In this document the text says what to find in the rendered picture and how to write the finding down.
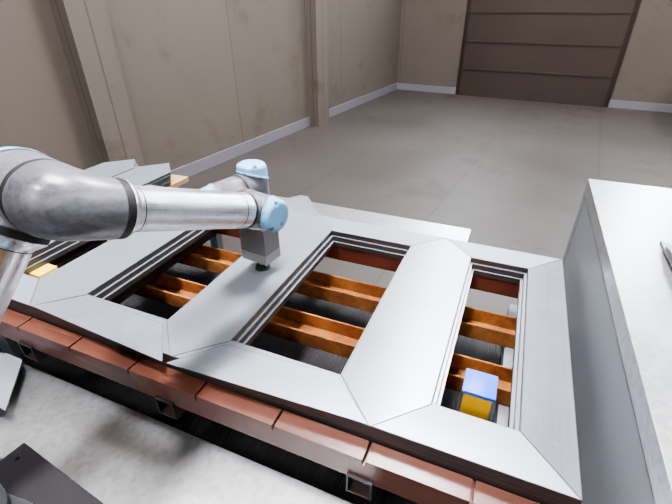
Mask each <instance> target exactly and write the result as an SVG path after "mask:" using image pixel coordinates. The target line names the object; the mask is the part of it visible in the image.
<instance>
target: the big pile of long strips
mask: <svg viewBox="0 0 672 504"><path fill-rule="evenodd" d="M84 171H87V172H90V173H94V174H98V175H102V176H107V177H115V178H124V179H126V180H128V181H129V182H130V183H131V184H132V185H137V186H145V185H147V184H151V185H156V186H162V187H168V186H170V185H171V170H170V165H169V163H164V164H156V165H148V166H140V167H139V166H138V164H136V161H135V159H131V160H122V161H113V162H105V163H101V164H99V165H96V166H93V167H90V168H88V169H85V170H84Z"/></svg>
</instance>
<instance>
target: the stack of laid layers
mask: <svg viewBox="0 0 672 504"><path fill-rule="evenodd" d="M211 230H213V229H210V230H186V231H185V232H183V233H182V234H180V235H178V236H177V237H175V238H174V239H172V240H171V241H169V242H168V243H166V244H164V245H163V246H161V247H160V248H158V249H157V250H155V251H154V252H152V253H150V254H149V255H147V256H146V257H144V258H143V259H141V260H140V261H138V262H136V263H135V264H133V265H132V266H130V267H129V268H127V269H126V270H124V271H122V272H121V273H119V274H118V275H116V276H115V277H113V278H112V279H110V280H108V281H107V282H105V283H104V284H102V285H101V286H99V287H98V288H96V289H94V290H93V291H91V292H90V293H88V294H87V295H88V296H91V297H94V298H96V299H99V300H102V301H104V302H107V303H109V304H112V305H115V306H117V307H120V308H123V309H125V310H128V311H130V312H133V313H136V314H138V315H141V316H144V317H146V318H149V319H151V320H154V321H157V322H159V323H162V324H163V362H161V361H159V360H156V359H154V358H152V357H149V356H147V355H145V354H142V353H140V352H138V351H135V350H133V349H131V348H128V347H126V346H124V345H121V344H119V343H117V342H114V341H112V340H110V339H107V338H105V337H103V336H100V335H98V334H96V333H93V332H91V331H89V330H86V329H84V328H82V327H79V326H77V325H75V324H72V323H70V322H68V321H65V320H63V319H61V318H58V317H56V316H54V315H51V314H49V313H47V312H44V311H42V310H40V309H37V308H35V307H33V306H30V305H26V304H24V303H21V302H18V301H15V300H12V299H11V301H10V303H9V305H8V307H7V308H8V309H10V310H13V311H16V312H19V313H21V314H24V315H27V316H30V317H32V318H35V319H38V320H40V321H43V322H46V323H49V324H51V325H54V326H57V327H60V328H62V329H65V330H68V331H70V332H73V333H76V334H79V335H81V336H83V337H87V338H90V339H92V340H95V341H98V342H100V343H103V344H106V345H109V346H111V347H114V348H117V349H120V350H122V351H125V352H128V353H131V354H133V355H136V356H139V357H141V359H142V358H144V359H147V360H150V361H152V362H155V363H158V364H161V365H163V366H166V367H169V368H171V369H174V370H177V371H180V372H182V373H185V374H188V375H191V376H193V377H196V378H199V379H201V380H204V381H207V383H208V382H210V383H212V384H215V385H218V386H221V387H223V388H226V389H229V390H231V391H234V392H237V393H240V394H242V395H245V396H248V397H251V398H253V399H256V400H259V401H261V402H264V403H267V404H270V405H272V406H275V407H278V408H281V409H282V411H284V410H286V411H289V412H291V413H294V414H297V415H300V416H302V417H305V418H308V419H311V420H313V421H316V422H319V423H322V424H324V425H327V426H330V427H332V428H335V429H338V430H341V431H343V432H346V433H349V434H352V435H354V436H357V437H360V438H362V439H365V440H368V441H370V443H371V444H372V442H373V443H376V444H379V445H382V446H384V447H387V448H390V449H392V450H395V451H398V452H401V453H403V454H406V455H409V456H412V457H414V458H417V459H420V460H422V461H425V462H428V463H431V464H433V465H436V466H439V467H442V468H444V469H447V470H450V471H452V472H455V473H458V474H461V475H463V476H466V477H469V478H472V479H473V481H475V482H476V480H477V481H480V482H482V483H485V484H488V485H491V486H493V487H496V488H499V489H502V490H504V491H507V492H510V493H512V494H515V495H518V496H521V497H523V498H526V499H529V500H532V501H534V502H537V503H540V504H581V503H582V501H581V500H578V499H575V498H572V497H570V496H567V495H564V494H561V493H558V492H555V491H553V490H550V489H547V488H544V487H541V486H538V485H536V484H533V483H530V482H527V481H524V480H521V479H519V478H516V477H513V476H510V475H507V474H505V473H502V472H499V471H496V470H493V469H490V468H488V467H485V466H482V465H479V464H476V463H473V462H471V461H468V460H465V459H462V458H459V457H456V456H454V455H451V454H448V453H445V452H442V451H439V450H437V449H434V448H431V447H428V446H425V445H422V444H420V443H417V442H414V441H411V440H408V439H405V438H403V437H400V436H397V435H394V434H391V433H389V432H386V431H383V430H380V429H377V428H374V427H372V426H369V425H367V424H363V423H360V422H357V421H354V420H350V419H347V418H344V417H341V416H337V415H334V414H331V413H327V412H324V411H321V410H318V409H314V408H311V407H308V406H304V405H301V404H298V403H295V402H291V401H288V400H285V399H282V398H278V397H275V396H272V395H268V394H265V393H262V392H259V391H255V390H252V389H249V388H245V387H242V386H239V385H236V384H232V383H229V382H226V381H223V380H219V379H216V378H213V377H209V376H206V375H203V374H200V373H196V372H193V371H190V370H186V369H183V368H180V367H177V366H173V365H170V364H167V362H170V361H173V360H177V359H180V358H183V357H187V356H190V355H193V354H197V353H200V352H203V351H207V350H210V349H213V348H216V347H220V346H223V345H226V344H227V345H230V346H234V347H238V348H241V349H245V350H249V351H252V352H256V353H260V354H263V355H267V356H271V357H274V358H278V359H282V360H285V361H289V362H292V363H296V364H300V365H303V366H307V367H311V368H314V369H318V370H322V371H325V372H329V373H333V374H336V375H338V376H339V378H340V379H341V381H342V382H343V384H344V386H345V387H346V389H347V390H348V392H349V394H350V395H351V397H352V399H353V400H354V402H355V403H356V401H355V399H354V398H353V396H352V394H351V392H350V390H349V388H348V387H347V385H346V383H345V381H344V379H343V377H342V374H343V372H344V370H345V368H346V366H347V364H348V362H349V360H350V359H351V357H352V355H353V353H354V351H355V349H356V347H357V346H358V344H359V342H360V340H361V338H362V336H363V334H364V332H365V331H366V329H367V327H368V325H369V323H370V321H371V319H372V318H373V316H374V314H375V312H376V310H377V308H378V306H379V304H380V303H381V301H382V299H383V297H384V295H385V293H386V291H387V290H388V288H389V286H390V284H391V282H392V280H393V278H394V276H395V275H396V273H397V271H398V269H399V267H400V265H401V263H402V262H401V263H400V265H399V267H398V269H397V271H396V273H395V274H394V276H393V278H392V280H391V282H390V284H389V286H388V287H387V289H386V291H385V293H384V295H383V297H382V299H381V300H380V302H379V304H378V306H377V308H376V310H375V312H374V313H373V315H372V317H371V319H370V321H369V323H368V325H367V326H366V328H365V330H364V332H363V334H362V336H361V338H360V339H359V341H358V343H357V345H356V347H355V349H354V351H353V352H352V354H351V356H350V358H349V360H348V362H347V364H346V365H345V367H344V369H343V371H342V373H341V375H340V374H337V373H334V372H331V371H328V370H325V369H322V368H318V367H315V366H312V365H309V364H306V363H303V362H299V361H296V360H293V359H290V358H287V357H284V356H281V355H277V354H274V353H271V352H268V351H265V350H262V349H259V348H255V347H252V346H249V345H250V344H251V343H252V342H253V341H254V339H255V338H256V337H257V336H258V335H259V334H260V332H261V331H262V330H263V329H264V328H265V327H266V325H267V324H268V323H269V322H270V321H271V319H272V318H273V317H274V316H275V315H276V314H277V312H278V311H279V310H280V309H281V308H282V307H283V305H284V304H285V303H286V302H287V301H288V299H289V298H290V297H291V296H292V295H293V294H294V292H295V291H296V290H297V289H298V288H299V287H300V285H301V284H302V283H303V282H304V281H305V279H306V278H307V277H308V276H309V275H310V274H311V272H312V271H313V270H314V269H315V268H316V267H317V265H318V264H319V263H320V262H321V261H322V259H323V258H324V257H325V256H326V255H327V254H328V252H329V251H330V250H331V249H332V248H333V247H334V246H337V247H341V248H346V249H351V250H356V251H361V252H366V253H370V254H375V255H380V256H385V257H390V258H395V259H399V260H402V261H403V260H404V258H405V256H406V254H407V252H408V250H409V248H410V247H411V246H408V245H403V244H397V243H392V242H387V241H382V240H377V239H372V238H366V237H361V236H356V235H351V234H346V233H341V232H335V231H331V232H330V233H329V234H328V235H327V236H326V237H325V239H324V240H323V241H322V242H321V243H320V244H319V245H318V246H317V247H316V248H315V249H314V250H313V252H312V253H311V254H310V255H309V256H308V257H307V258H306V259H305V260H304V261H303V262H302V263H301V264H300V265H299V266H298V267H297V268H296V270H295V271H294V272H293V273H292V274H291V275H290V276H289V277H288V278H287V279H286V280H285V281H284V283H283V284H282V285H281V286H280V287H279V288H278V289H277V290H276V292H275V293H274V294H273V295H272V296H271V297H270V298H269V299H268V301H267V302H266V303H265V304H264V305H263V306H262V307H261V308H260V309H259V310H258V312H257V313H256V314H255V315H254V316H253V317H252V318H251V319H250V320H249V321H248V322H247V324H246V325H245V326H244V327H243V328H242V329H241V330H240V331H239V332H238V333H237V334H236V336H235V337H234V338H233V339H232V340H231V341H228V342H225V343H221V344H217V345H213V346H209V347H206V348H202V349H198V350H194V351H190V352H187V353H183V354H179V355H175V356H170V352H169V340H168V329H167V319H164V318H161V317H158V316H155V315H152V314H148V313H145V312H142V311H139V310H136V309H133V308H129V307H126V306H123V305H120V304H117V303H114V302H111V301H110V300H112V299H113V298H114V297H116V296H117V295H119V294H120V293H122V292H123V291H125V290H126V289H127V288H129V287H130V286H132V285H133V284H135V283H136V282H138V281H139V280H141V279H142V278H143V277H145V276H146V275H148V274H149V273H151V272H152V271H154V270H155V269H156V268H158V267H159V266H161V265H162V264H164V263H165V262H167V261H168V260H169V259H171V258H172V257H174V256H175V255H177V254H178V253H180V252H181V251H182V250H184V249H185V248H187V247H188V246H190V245H191V244H193V243H194V242H195V241H197V240H198V239H200V238H201V237H203V236H204V235H206V234H207V233H208V232H210V231H211ZM87 242H89V241H55V242H53V243H51V244H49V245H48V246H47V247H44V248H42V249H39V250H37V251H35V252H33V254H32V256H31V258H30V260H29V262H28V264H27V267H26V269H25V271H24V273H23V274H26V275H27V274H28V273H30V272H32V271H34V270H36V269H38V268H40V267H42V266H44V265H46V264H47V263H49V262H51V261H53V260H55V259H57V258H59V257H61V256H63V255H64V254H66V253H68V252H70V251H72V250H74V249H76V248H78V247H80V246H81V245H83V244H85V243H87ZM473 275H477V276H482V277H487V278H491V279H496V280H501V281H506V282H511V283H516V284H519V291H518V304H517V317H516V329H515V342H514V355H513V367H512V380H511V393H510V405H509V418H508V427H509V428H512V429H515V430H518V431H520V429H521V409H522V388H523V367H524V347H525V326H526V306H527V285H528V269H527V268H521V267H516V266H511V265H506V264H501V263H496V262H490V261H485V260H480V259H475V258H472V257H471V261H470V264H469V268H468V271H467V275H466V279H465V282H464V286H463V290H462V293H461V297H460V301H459V304H458V308H457V312H456V315H455V319H454V323H453V326H452V330H451V333H450V337H449V341H448V344H447V348H446V352H445V355H444V359H443V363H442V366H441V370H440V374H439V377H438V381H437V385H436V388H435V392H434V396H433V399H432V403H431V404H436V405H439V406H440V404H441V400H442V396H443V392H444V388H445V384H446V380H447V376H448V372H449V368H450V364H451V360H452V356H453V352H454V348H455V344H456V340H457V336H458V332H459V328H460V324H461V320H462V316H463V312H464V308H465V304H466V300H467V296H468V292H469V288H470V284H471V280H472V276H473ZM87 295H82V296H87ZM356 405H357V403H356ZM357 407H358V405H357ZM358 408H359V407H358Z"/></svg>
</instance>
